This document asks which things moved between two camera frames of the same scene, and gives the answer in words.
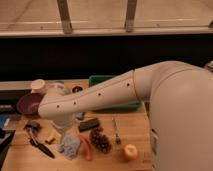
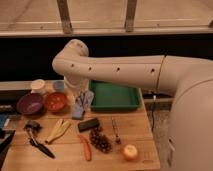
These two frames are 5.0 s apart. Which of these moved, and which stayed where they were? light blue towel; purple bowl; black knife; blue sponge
Moved: light blue towel
Stayed: blue sponge; black knife; purple bowl
